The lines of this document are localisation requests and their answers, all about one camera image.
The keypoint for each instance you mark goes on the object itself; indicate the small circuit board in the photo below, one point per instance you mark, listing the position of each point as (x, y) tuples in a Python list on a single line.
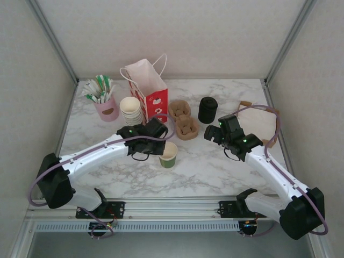
[(248, 228), (100, 227)]

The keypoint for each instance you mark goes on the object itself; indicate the brown cardboard napkin tray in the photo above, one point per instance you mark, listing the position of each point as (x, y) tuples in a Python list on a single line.
[(245, 103)]

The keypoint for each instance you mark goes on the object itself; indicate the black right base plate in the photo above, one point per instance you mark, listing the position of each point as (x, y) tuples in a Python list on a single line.
[(227, 209)]

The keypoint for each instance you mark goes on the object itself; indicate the aluminium side rail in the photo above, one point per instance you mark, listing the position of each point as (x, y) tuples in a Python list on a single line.
[(269, 94), (68, 108)]

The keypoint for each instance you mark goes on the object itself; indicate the stack of paper cups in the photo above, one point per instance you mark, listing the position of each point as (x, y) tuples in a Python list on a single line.
[(130, 106)]

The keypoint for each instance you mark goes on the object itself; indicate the green paper coffee cup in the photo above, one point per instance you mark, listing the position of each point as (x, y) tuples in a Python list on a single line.
[(168, 161)]

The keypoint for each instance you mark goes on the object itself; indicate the pink straw holder cup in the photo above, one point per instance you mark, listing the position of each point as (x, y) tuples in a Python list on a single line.
[(107, 113)]

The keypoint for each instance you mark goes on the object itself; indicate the white paper napkins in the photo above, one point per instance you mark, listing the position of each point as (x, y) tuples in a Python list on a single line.
[(255, 121)]

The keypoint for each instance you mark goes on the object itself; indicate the stack of black lids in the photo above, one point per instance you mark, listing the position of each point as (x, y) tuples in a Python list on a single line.
[(207, 110)]

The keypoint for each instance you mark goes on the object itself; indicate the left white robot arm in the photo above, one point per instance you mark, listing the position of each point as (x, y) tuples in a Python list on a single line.
[(88, 158)]

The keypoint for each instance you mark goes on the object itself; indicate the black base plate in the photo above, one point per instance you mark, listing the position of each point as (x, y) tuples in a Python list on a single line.
[(118, 208), (227, 209)]

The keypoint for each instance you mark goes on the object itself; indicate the aluminium frame post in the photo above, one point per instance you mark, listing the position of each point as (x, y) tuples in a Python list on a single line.
[(54, 40), (289, 40)]

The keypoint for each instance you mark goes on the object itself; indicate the aluminium mounting rail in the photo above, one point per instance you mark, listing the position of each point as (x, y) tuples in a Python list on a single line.
[(172, 208)]

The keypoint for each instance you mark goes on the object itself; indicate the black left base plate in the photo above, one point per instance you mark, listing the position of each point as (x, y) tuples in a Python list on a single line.
[(118, 208)]

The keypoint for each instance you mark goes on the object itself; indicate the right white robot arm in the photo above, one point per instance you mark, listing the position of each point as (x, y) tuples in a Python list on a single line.
[(274, 172)]

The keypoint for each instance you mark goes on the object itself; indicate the red paper gift bag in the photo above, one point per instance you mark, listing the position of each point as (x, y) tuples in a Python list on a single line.
[(157, 103)]

